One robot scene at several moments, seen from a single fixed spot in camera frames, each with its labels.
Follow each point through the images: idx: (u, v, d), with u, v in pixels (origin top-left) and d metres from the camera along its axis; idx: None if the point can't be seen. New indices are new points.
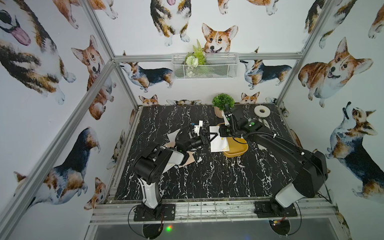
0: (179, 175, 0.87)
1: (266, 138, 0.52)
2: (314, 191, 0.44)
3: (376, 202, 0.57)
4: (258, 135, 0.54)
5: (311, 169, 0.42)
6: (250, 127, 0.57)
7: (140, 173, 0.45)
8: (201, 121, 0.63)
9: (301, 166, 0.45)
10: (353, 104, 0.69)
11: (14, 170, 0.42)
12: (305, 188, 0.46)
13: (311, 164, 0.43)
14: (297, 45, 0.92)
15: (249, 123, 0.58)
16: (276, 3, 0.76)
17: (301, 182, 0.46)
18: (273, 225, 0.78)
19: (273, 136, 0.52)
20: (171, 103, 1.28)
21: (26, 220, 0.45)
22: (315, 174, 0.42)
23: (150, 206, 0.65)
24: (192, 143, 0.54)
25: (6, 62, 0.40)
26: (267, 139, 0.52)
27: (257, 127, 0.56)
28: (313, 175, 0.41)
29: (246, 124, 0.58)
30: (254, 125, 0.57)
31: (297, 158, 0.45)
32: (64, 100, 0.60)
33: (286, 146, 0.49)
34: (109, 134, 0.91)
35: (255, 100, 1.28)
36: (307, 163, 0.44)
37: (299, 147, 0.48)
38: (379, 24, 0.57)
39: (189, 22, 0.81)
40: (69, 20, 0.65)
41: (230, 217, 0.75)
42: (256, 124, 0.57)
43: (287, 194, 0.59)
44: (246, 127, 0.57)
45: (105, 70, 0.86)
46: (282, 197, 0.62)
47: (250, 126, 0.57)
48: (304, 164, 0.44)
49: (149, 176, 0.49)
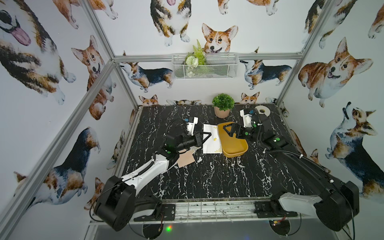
0: (179, 175, 0.87)
1: (290, 157, 0.50)
2: (341, 224, 0.40)
3: (377, 202, 0.57)
4: (282, 154, 0.52)
5: (339, 199, 0.39)
6: (276, 142, 0.55)
7: (102, 218, 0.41)
8: (197, 119, 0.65)
9: (329, 194, 0.42)
10: (353, 104, 0.69)
11: (14, 170, 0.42)
12: (330, 219, 0.43)
13: (340, 195, 0.39)
14: (297, 45, 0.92)
15: (275, 137, 0.57)
16: (276, 3, 0.76)
17: (325, 212, 0.43)
18: (273, 225, 0.78)
19: (299, 156, 0.50)
20: (171, 103, 1.28)
21: (26, 220, 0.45)
22: (344, 205, 0.38)
23: (147, 214, 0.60)
24: (185, 141, 0.67)
25: (6, 62, 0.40)
26: (292, 157, 0.50)
27: (282, 144, 0.54)
28: (342, 206, 0.38)
29: (272, 138, 0.57)
30: (279, 141, 0.55)
31: (325, 185, 0.42)
32: (64, 100, 0.60)
33: (314, 171, 0.46)
34: (109, 134, 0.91)
35: (255, 100, 1.28)
36: (335, 192, 0.40)
37: (328, 174, 0.44)
38: (379, 24, 0.57)
39: (190, 22, 0.81)
40: (69, 20, 0.65)
41: (230, 217, 0.75)
42: (282, 140, 0.55)
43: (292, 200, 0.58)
44: (272, 143, 0.55)
45: (105, 70, 0.86)
46: (285, 200, 0.62)
47: (276, 143, 0.55)
48: (332, 192, 0.41)
49: (114, 222, 0.41)
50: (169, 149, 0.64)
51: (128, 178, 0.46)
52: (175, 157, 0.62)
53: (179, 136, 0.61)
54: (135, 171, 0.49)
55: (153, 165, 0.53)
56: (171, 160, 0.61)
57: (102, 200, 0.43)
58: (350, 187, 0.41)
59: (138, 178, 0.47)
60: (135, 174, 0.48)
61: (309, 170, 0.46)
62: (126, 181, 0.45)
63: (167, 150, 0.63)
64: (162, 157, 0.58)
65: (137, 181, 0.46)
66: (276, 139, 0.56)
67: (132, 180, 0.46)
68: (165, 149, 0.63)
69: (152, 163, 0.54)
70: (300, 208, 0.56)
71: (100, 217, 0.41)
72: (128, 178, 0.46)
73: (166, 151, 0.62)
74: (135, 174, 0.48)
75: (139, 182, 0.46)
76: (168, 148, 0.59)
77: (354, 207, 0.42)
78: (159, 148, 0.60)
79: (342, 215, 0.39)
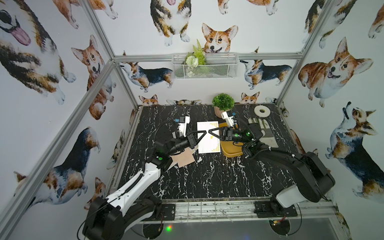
0: (179, 175, 0.87)
1: (264, 151, 0.60)
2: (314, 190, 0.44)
3: (376, 202, 0.58)
4: (261, 154, 0.62)
5: (300, 167, 0.45)
6: (255, 145, 0.66)
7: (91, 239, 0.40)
8: (188, 118, 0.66)
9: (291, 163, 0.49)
10: (353, 104, 0.69)
11: (14, 170, 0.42)
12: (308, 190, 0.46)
13: (301, 163, 0.46)
14: (297, 45, 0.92)
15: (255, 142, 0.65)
16: (276, 3, 0.76)
17: (301, 186, 0.47)
18: (273, 225, 0.78)
19: (268, 149, 0.60)
20: (171, 103, 1.28)
21: (26, 220, 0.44)
22: (306, 170, 0.45)
23: (147, 216, 0.75)
24: (177, 144, 0.63)
25: (6, 62, 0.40)
26: (265, 151, 0.60)
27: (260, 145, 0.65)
28: (304, 171, 0.45)
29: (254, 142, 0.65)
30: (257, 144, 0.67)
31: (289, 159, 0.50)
32: (65, 100, 0.60)
33: (278, 153, 0.55)
34: (109, 134, 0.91)
35: (255, 100, 1.28)
36: (297, 162, 0.47)
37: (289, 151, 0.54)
38: (379, 24, 0.57)
39: (189, 22, 0.81)
40: (69, 20, 0.65)
41: (230, 217, 0.75)
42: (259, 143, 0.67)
43: (288, 192, 0.58)
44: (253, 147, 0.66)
45: (105, 70, 0.86)
46: (282, 195, 0.62)
47: (255, 146, 0.65)
48: (294, 162, 0.48)
49: None
50: (160, 155, 0.60)
51: (113, 199, 0.43)
52: (168, 163, 0.59)
53: (168, 141, 0.56)
54: (121, 189, 0.46)
55: (143, 177, 0.51)
56: (163, 167, 0.58)
57: (88, 223, 0.41)
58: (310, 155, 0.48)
59: (125, 196, 0.44)
60: (121, 192, 0.45)
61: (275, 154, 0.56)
62: (112, 201, 0.42)
63: (159, 156, 0.60)
64: (152, 166, 0.55)
65: (124, 200, 0.43)
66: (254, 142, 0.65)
67: (118, 200, 0.43)
68: (157, 156, 0.59)
69: (141, 174, 0.51)
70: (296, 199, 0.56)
71: (88, 237, 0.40)
72: (113, 198, 0.43)
73: (157, 157, 0.59)
74: (121, 192, 0.45)
75: (125, 200, 0.44)
76: (159, 153, 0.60)
77: (324, 173, 0.46)
78: (150, 155, 0.59)
79: (309, 180, 0.44)
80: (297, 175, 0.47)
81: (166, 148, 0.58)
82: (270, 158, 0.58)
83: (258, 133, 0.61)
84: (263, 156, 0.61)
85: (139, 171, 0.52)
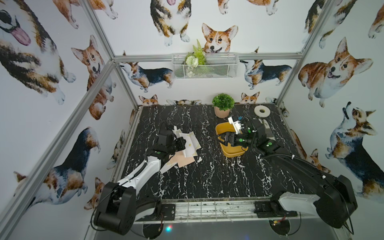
0: (179, 175, 0.87)
1: (284, 159, 0.52)
2: (341, 221, 0.41)
3: (377, 202, 0.57)
4: (276, 156, 0.54)
5: (333, 194, 0.40)
6: (268, 147, 0.57)
7: (105, 226, 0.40)
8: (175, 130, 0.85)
9: (322, 190, 0.43)
10: (353, 104, 0.69)
11: (14, 170, 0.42)
12: (331, 217, 0.43)
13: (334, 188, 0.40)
14: (297, 45, 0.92)
15: (267, 142, 0.59)
16: (276, 3, 0.76)
17: (326, 209, 0.43)
18: (273, 225, 0.78)
19: (291, 157, 0.52)
20: (171, 103, 1.28)
21: (26, 220, 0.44)
22: (339, 199, 0.39)
23: (146, 214, 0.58)
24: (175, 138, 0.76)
25: (6, 62, 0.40)
26: (285, 159, 0.52)
27: (274, 148, 0.56)
28: (337, 200, 0.39)
29: (265, 143, 0.59)
30: (271, 145, 0.58)
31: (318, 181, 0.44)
32: (64, 100, 0.60)
33: (306, 169, 0.47)
34: (109, 134, 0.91)
35: (255, 100, 1.28)
36: (329, 187, 0.42)
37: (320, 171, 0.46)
38: (379, 24, 0.57)
39: (190, 22, 0.81)
40: (69, 20, 0.65)
41: (230, 217, 0.75)
42: (274, 144, 0.58)
43: (292, 200, 0.58)
44: (265, 148, 0.57)
45: (105, 70, 0.86)
46: (286, 196, 0.63)
47: (268, 147, 0.57)
48: (326, 188, 0.42)
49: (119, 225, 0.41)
50: (158, 150, 0.65)
51: (125, 181, 0.46)
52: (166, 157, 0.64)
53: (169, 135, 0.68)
54: (130, 174, 0.49)
55: (147, 166, 0.54)
56: (162, 159, 0.62)
57: (102, 208, 0.42)
58: (343, 182, 0.44)
59: (135, 179, 0.47)
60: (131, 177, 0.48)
61: (302, 169, 0.48)
62: (124, 183, 0.45)
63: (157, 151, 0.64)
64: (153, 157, 0.59)
65: (135, 182, 0.46)
66: (269, 142, 0.59)
67: (129, 182, 0.46)
68: (155, 151, 0.64)
69: (145, 164, 0.55)
70: (300, 208, 0.56)
71: (102, 224, 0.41)
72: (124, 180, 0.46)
73: (156, 151, 0.64)
74: (131, 176, 0.48)
75: (136, 182, 0.47)
76: (157, 150, 0.65)
77: (351, 201, 0.43)
78: (149, 151, 0.63)
79: (340, 208, 0.39)
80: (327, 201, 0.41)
81: (168, 142, 0.69)
82: (294, 172, 0.51)
83: (259, 126, 0.57)
84: (283, 164, 0.53)
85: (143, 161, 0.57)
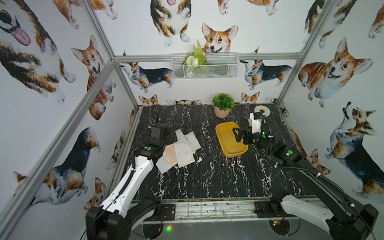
0: (179, 175, 0.87)
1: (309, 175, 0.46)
2: None
3: (376, 202, 0.58)
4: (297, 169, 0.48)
5: (361, 226, 0.37)
6: (288, 156, 0.50)
7: None
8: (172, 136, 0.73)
9: (351, 220, 0.39)
10: (353, 104, 0.69)
11: (14, 170, 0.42)
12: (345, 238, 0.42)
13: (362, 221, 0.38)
14: (297, 45, 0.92)
15: (287, 151, 0.52)
16: (276, 3, 0.76)
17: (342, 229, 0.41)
18: (273, 225, 0.78)
19: (316, 174, 0.46)
20: (171, 103, 1.28)
21: (26, 222, 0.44)
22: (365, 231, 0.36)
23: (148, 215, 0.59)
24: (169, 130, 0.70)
25: (5, 62, 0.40)
26: (308, 176, 0.46)
27: (295, 158, 0.50)
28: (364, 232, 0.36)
29: (283, 152, 0.52)
30: (291, 154, 0.51)
31: (346, 210, 0.40)
32: (65, 100, 0.60)
33: (332, 191, 0.43)
34: (109, 134, 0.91)
35: (255, 100, 1.28)
36: (358, 219, 0.38)
37: (347, 197, 0.41)
38: (379, 24, 0.57)
39: (190, 22, 0.81)
40: (69, 20, 0.65)
41: (230, 217, 0.75)
42: (294, 153, 0.51)
43: (299, 206, 0.58)
44: (285, 157, 0.50)
45: (105, 70, 0.86)
46: (289, 201, 0.62)
47: (289, 156, 0.50)
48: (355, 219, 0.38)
49: None
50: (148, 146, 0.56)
51: (109, 203, 0.41)
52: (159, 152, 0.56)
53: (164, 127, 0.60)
54: (114, 192, 0.43)
55: (136, 173, 0.48)
56: (156, 154, 0.55)
57: (91, 232, 0.40)
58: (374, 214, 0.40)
59: (121, 198, 0.42)
60: (115, 195, 0.42)
61: (328, 191, 0.43)
62: (108, 207, 0.40)
63: (147, 147, 0.55)
64: (142, 160, 0.51)
65: (121, 203, 0.41)
66: (288, 151, 0.52)
67: (115, 204, 0.41)
68: (145, 147, 0.55)
69: (132, 171, 0.48)
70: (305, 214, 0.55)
71: None
72: (109, 203, 0.41)
73: (146, 148, 0.55)
74: (115, 195, 0.43)
75: (122, 202, 0.42)
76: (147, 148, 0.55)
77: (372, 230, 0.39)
78: (138, 149, 0.54)
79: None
80: (349, 230, 0.39)
81: (162, 135, 0.60)
82: (317, 191, 0.46)
83: (275, 130, 0.51)
84: (306, 180, 0.48)
85: (130, 168, 0.49)
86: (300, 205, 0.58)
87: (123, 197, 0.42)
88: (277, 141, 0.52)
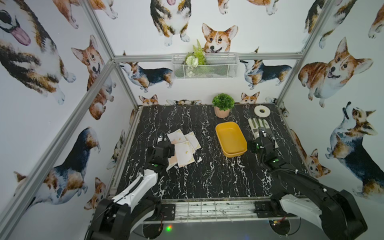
0: (179, 175, 0.87)
1: (288, 173, 0.55)
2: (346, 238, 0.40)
3: (376, 202, 0.58)
4: (281, 171, 0.58)
5: (332, 205, 0.41)
6: (275, 163, 0.61)
7: None
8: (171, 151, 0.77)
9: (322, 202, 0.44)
10: (353, 104, 0.69)
11: (14, 170, 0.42)
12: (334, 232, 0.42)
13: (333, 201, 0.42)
14: (297, 45, 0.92)
15: (274, 158, 0.64)
16: (276, 3, 0.76)
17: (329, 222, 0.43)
18: (273, 225, 0.78)
19: (295, 172, 0.55)
20: (171, 103, 1.28)
21: (26, 222, 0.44)
22: (339, 211, 0.40)
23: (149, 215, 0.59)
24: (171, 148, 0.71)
25: (6, 62, 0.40)
26: (289, 173, 0.55)
27: (280, 164, 0.60)
28: (337, 212, 0.40)
29: (272, 159, 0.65)
30: (278, 161, 0.62)
31: (319, 194, 0.45)
32: (65, 100, 0.60)
33: (308, 182, 0.50)
34: (109, 134, 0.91)
35: (255, 100, 1.28)
36: (329, 200, 0.42)
37: (321, 185, 0.47)
38: (379, 24, 0.57)
39: (190, 22, 0.81)
40: (69, 20, 0.65)
41: (230, 217, 0.75)
42: (280, 161, 0.62)
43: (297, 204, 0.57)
44: (271, 163, 0.62)
45: (105, 70, 0.86)
46: (288, 199, 0.62)
47: (275, 163, 0.61)
48: (326, 200, 0.43)
49: None
50: (156, 162, 0.65)
51: (119, 198, 0.45)
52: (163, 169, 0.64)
53: (166, 147, 0.67)
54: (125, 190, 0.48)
55: (143, 181, 0.53)
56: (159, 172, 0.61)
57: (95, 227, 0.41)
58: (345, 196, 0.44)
59: (130, 195, 0.46)
60: (125, 193, 0.47)
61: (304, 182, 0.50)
62: (118, 201, 0.44)
63: (154, 163, 0.64)
64: (150, 171, 0.59)
65: (130, 199, 0.45)
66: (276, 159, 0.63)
67: (124, 199, 0.45)
68: (152, 163, 0.64)
69: (141, 178, 0.54)
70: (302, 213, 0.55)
71: None
72: (120, 197, 0.45)
73: (153, 165, 0.63)
74: (126, 192, 0.47)
75: (131, 199, 0.46)
76: (154, 164, 0.63)
77: (357, 218, 0.42)
78: (146, 164, 0.62)
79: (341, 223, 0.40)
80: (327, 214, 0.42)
81: (165, 153, 0.68)
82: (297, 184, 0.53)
83: (267, 142, 0.63)
84: (287, 178, 0.56)
85: (139, 175, 0.56)
86: (298, 203, 0.58)
87: (131, 195, 0.47)
88: (268, 151, 0.64)
